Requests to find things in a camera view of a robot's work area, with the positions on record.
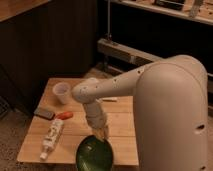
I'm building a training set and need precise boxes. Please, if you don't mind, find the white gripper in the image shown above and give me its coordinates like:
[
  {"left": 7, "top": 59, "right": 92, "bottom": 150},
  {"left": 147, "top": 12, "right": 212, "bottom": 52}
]
[{"left": 83, "top": 100, "right": 109, "bottom": 139}]

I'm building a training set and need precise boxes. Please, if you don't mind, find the green ceramic bowl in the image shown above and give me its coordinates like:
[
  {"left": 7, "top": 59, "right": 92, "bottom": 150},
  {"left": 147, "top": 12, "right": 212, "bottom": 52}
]
[{"left": 76, "top": 135, "right": 114, "bottom": 171}]

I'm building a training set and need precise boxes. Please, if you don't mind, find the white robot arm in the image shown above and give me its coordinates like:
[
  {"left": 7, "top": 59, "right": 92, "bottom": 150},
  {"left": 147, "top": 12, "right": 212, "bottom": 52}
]
[{"left": 72, "top": 55, "right": 208, "bottom": 171}]

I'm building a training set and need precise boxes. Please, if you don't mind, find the orange carrot toy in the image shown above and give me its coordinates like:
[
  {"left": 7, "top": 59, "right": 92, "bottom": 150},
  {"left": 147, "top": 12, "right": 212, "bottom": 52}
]
[{"left": 55, "top": 111, "right": 73, "bottom": 120}]

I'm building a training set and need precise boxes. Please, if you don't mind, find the white tube bottle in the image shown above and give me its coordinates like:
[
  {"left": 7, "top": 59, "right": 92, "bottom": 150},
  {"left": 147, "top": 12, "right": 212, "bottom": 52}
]
[{"left": 40, "top": 119, "right": 64, "bottom": 160}]

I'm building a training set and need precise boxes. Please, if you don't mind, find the translucent plastic cup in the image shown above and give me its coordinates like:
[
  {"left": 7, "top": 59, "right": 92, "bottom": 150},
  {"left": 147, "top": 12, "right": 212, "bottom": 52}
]
[{"left": 52, "top": 82, "right": 71, "bottom": 105}]

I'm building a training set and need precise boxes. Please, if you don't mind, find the dark grey sponge block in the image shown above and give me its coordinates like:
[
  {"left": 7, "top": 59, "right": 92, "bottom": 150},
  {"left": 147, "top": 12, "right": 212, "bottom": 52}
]
[{"left": 34, "top": 107, "right": 55, "bottom": 120}]

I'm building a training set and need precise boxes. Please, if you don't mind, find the metal vertical pole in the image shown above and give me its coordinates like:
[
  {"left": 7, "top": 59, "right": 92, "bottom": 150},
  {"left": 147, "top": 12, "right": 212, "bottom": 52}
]
[{"left": 107, "top": 0, "right": 111, "bottom": 41}]

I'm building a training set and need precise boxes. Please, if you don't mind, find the wooden shelf with items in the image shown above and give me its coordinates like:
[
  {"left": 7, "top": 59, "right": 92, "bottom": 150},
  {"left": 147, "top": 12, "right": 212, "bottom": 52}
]
[{"left": 112, "top": 0, "right": 213, "bottom": 26}]

